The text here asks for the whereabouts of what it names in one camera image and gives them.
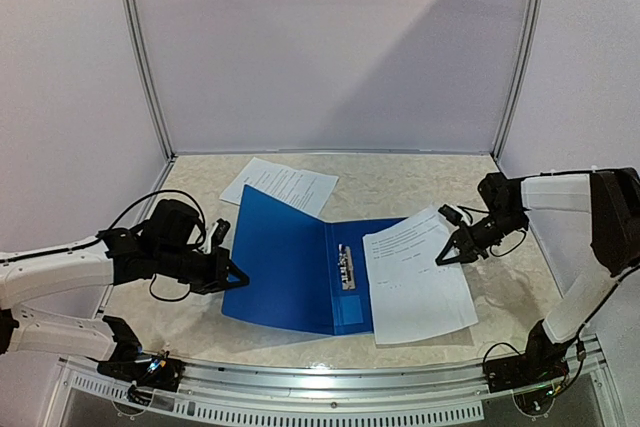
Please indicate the left aluminium frame post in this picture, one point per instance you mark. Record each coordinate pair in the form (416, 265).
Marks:
(140, 53)

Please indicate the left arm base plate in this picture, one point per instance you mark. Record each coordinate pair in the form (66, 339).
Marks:
(153, 371)

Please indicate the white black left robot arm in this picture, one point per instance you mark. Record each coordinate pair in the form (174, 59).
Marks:
(173, 243)

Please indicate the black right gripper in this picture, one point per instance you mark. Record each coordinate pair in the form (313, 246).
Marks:
(470, 240)

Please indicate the blue plastic folder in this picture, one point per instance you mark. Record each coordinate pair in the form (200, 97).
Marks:
(291, 259)

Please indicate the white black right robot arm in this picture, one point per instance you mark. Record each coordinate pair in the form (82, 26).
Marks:
(591, 215)

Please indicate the white printed paper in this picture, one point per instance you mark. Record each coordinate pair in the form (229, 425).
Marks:
(412, 298)
(304, 190)

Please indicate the metal folder clip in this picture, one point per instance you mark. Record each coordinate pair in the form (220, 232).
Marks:
(346, 268)

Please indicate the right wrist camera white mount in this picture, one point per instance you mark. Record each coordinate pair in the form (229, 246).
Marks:
(456, 215)

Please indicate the right aluminium frame post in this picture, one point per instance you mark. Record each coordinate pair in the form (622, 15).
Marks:
(523, 54)

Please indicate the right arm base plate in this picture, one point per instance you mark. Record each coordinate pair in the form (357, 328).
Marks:
(536, 365)

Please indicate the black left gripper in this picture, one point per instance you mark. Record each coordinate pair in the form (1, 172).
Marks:
(217, 275)

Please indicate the aluminium front rail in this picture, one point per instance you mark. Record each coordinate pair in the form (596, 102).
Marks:
(222, 394)

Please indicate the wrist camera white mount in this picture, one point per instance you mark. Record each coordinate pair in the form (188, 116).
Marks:
(215, 235)
(456, 215)

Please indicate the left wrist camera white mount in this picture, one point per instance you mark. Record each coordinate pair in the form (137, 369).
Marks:
(215, 235)

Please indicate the aluminium frame post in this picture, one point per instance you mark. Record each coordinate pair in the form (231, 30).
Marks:
(140, 53)
(523, 54)

